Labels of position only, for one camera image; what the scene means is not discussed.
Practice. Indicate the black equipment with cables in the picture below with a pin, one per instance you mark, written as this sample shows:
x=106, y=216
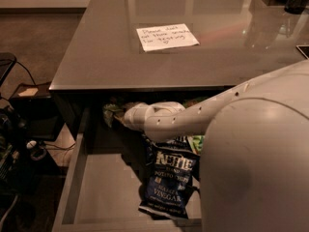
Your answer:
x=20, y=160

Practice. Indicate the rear green Dang chip bag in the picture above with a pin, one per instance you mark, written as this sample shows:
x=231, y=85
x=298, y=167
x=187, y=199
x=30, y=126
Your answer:
x=190, y=102

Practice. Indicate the blue kettle chip bag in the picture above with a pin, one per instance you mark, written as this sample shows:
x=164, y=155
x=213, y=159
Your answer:
x=174, y=140
x=167, y=190

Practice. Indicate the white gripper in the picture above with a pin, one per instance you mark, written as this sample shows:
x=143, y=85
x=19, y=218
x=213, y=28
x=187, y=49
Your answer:
x=134, y=116

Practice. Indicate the white handwritten paper note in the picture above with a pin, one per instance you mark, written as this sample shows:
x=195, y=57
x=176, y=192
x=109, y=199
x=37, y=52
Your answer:
x=165, y=37

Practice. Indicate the front blue Kettle chip bag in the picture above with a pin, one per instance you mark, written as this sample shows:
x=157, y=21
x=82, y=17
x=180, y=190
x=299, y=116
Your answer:
x=167, y=190

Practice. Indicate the middle blue Kettle chip bag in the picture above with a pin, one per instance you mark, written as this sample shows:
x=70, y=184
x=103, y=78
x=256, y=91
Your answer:
x=174, y=140

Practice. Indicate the green jalapeno chip bag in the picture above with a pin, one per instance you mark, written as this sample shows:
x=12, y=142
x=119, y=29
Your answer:
x=115, y=112

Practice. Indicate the dark side table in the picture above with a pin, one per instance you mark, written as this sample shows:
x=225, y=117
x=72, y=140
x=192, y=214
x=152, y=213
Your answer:
x=36, y=106

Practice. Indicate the middle green Dang chip bag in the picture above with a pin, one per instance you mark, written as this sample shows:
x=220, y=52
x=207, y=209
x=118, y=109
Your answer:
x=196, y=143

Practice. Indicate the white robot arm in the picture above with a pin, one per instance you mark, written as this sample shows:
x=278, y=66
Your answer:
x=254, y=166

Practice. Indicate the open grey drawer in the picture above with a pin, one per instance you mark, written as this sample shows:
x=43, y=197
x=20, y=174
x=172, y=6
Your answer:
x=105, y=184

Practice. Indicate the green dang chip bag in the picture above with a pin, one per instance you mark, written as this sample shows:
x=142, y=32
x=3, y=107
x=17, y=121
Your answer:
x=190, y=102
x=196, y=143

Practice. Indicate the grey counter cabinet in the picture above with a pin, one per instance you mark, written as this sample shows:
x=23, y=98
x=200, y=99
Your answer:
x=237, y=40

